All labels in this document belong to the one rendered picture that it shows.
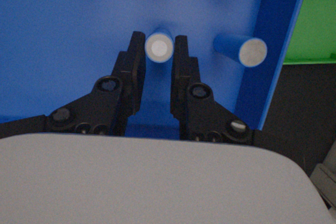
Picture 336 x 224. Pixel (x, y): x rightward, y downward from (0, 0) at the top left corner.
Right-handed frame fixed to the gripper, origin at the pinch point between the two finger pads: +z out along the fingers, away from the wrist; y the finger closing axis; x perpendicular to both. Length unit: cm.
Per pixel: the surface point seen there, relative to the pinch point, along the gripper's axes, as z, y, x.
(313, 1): 48, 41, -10
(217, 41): 6.2, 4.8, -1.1
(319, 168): 23, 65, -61
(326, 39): 44, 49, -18
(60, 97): 4.5, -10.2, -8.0
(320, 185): 17, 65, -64
